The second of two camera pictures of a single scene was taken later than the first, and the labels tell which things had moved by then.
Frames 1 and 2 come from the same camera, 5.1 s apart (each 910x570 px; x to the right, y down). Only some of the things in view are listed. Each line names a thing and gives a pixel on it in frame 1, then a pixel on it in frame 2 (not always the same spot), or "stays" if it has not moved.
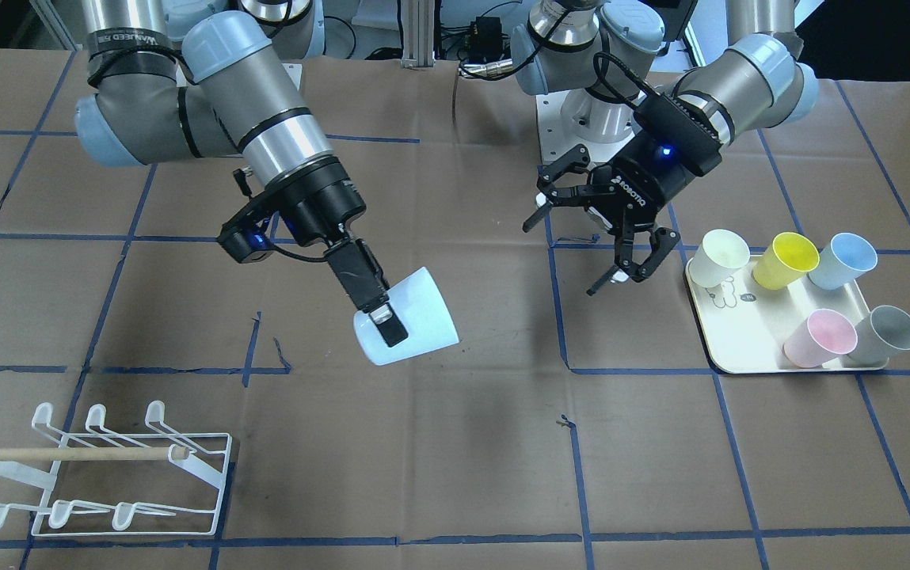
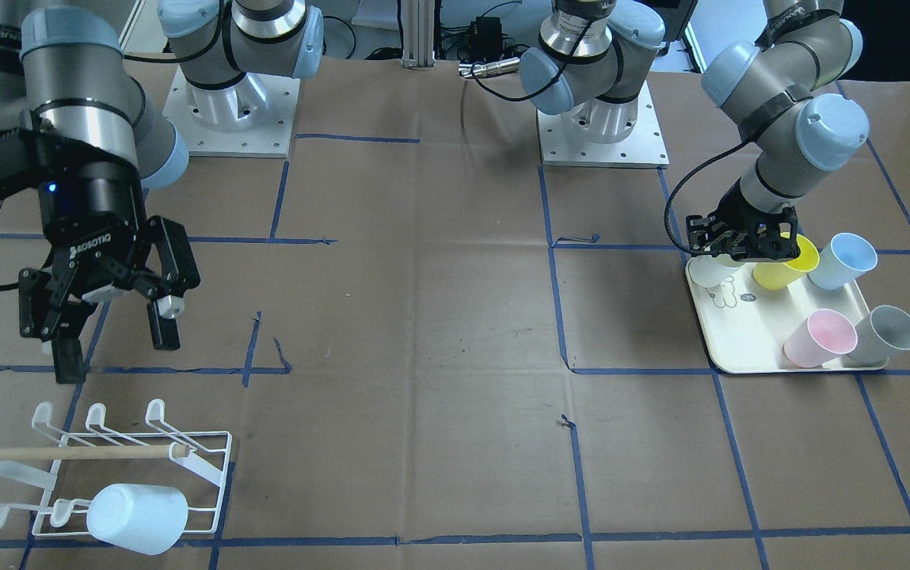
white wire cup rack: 159,483 stays
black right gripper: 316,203 -> 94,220
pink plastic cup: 823,338 stays
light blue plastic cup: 418,306 -> 147,518
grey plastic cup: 887,329 stays
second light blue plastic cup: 847,257 stays
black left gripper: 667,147 -> 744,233
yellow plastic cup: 787,259 stays
